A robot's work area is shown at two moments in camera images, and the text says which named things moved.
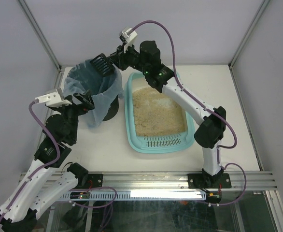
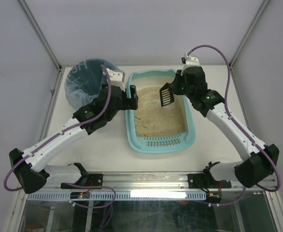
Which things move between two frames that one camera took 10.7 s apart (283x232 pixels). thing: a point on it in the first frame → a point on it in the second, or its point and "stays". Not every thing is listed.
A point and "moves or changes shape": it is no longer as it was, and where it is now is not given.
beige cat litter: [156, 114] stays
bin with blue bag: [82, 76] stays
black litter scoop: [103, 65] → [166, 94]
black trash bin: [113, 110] moves or changes shape
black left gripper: [77, 106] → [127, 100]
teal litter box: [154, 122] stays
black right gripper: [117, 58] → [177, 85]
